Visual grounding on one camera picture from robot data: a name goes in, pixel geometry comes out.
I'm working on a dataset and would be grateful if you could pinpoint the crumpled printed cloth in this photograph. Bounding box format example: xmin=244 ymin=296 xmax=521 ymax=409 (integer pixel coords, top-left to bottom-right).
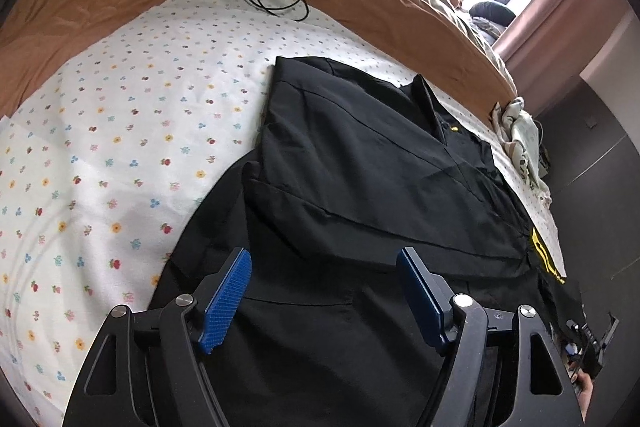
xmin=490 ymin=97 xmax=552 ymax=204

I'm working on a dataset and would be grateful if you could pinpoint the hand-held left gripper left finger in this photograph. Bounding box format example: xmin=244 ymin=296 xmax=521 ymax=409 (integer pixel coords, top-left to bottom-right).
xmin=62 ymin=247 xmax=253 ymax=427

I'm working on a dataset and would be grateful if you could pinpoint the white floral bedsheet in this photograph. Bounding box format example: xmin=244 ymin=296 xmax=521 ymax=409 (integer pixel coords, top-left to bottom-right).
xmin=0 ymin=0 xmax=568 ymax=408

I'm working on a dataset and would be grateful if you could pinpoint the pink curtain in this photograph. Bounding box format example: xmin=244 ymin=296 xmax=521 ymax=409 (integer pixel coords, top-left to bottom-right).
xmin=492 ymin=0 xmax=631 ymax=64

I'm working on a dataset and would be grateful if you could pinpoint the dark cloth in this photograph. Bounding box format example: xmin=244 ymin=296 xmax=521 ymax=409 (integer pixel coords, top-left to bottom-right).
xmin=469 ymin=1 xmax=517 ymax=30

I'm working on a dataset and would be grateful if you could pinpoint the person's right hand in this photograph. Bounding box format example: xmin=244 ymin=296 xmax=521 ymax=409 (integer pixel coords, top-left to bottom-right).
xmin=575 ymin=369 xmax=597 ymax=427

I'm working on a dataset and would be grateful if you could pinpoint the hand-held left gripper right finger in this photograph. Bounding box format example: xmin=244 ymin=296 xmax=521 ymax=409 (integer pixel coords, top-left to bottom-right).
xmin=396 ymin=247 xmax=586 ymax=427

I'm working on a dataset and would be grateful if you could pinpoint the black jacket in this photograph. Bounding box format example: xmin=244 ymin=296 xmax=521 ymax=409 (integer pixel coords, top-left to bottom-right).
xmin=147 ymin=55 xmax=583 ymax=427

